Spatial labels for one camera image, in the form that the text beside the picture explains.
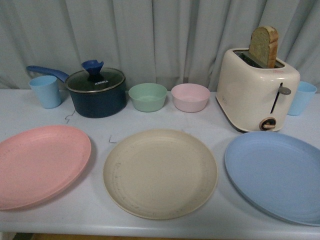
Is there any pink plate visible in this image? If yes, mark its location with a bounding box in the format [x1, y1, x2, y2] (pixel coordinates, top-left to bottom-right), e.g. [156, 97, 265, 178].
[0, 125, 92, 211]

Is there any green bowl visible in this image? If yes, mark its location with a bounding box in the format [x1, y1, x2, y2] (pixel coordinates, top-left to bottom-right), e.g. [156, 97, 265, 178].
[128, 83, 168, 113]

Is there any pink bowl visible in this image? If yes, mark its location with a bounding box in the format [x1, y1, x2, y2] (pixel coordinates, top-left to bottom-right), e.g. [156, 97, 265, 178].
[171, 83, 211, 113]

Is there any beige plate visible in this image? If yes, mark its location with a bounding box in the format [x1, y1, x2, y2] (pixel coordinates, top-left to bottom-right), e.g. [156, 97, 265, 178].
[103, 129, 218, 220]

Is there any dark blue saucepan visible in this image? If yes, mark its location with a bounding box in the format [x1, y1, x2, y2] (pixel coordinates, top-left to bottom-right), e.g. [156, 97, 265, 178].
[26, 65, 127, 118]

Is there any grey curtain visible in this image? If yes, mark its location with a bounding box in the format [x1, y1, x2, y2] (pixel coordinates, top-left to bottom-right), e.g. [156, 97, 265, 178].
[0, 0, 320, 91]

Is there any glass pot lid blue knob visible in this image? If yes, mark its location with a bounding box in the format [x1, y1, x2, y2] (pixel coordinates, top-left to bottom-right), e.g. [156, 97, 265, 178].
[65, 60, 125, 93]

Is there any cream toaster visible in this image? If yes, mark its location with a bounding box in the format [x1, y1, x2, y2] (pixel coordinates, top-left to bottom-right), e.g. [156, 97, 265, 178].
[216, 48, 300, 132]

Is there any left light blue cup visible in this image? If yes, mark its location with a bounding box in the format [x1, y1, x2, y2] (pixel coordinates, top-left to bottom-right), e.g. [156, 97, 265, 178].
[29, 75, 62, 109]

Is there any light blue cup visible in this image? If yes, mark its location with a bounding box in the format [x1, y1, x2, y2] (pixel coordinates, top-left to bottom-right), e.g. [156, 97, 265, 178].
[287, 81, 318, 116]
[29, 75, 62, 109]

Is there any bread slice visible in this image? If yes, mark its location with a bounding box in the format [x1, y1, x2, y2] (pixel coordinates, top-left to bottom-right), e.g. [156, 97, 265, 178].
[249, 25, 279, 68]

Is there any blue plate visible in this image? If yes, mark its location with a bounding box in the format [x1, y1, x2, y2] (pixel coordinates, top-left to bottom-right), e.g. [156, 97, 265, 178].
[224, 132, 320, 226]

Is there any right light blue cup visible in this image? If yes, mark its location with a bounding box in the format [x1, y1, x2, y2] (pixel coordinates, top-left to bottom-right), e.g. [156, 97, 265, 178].
[287, 81, 318, 116]

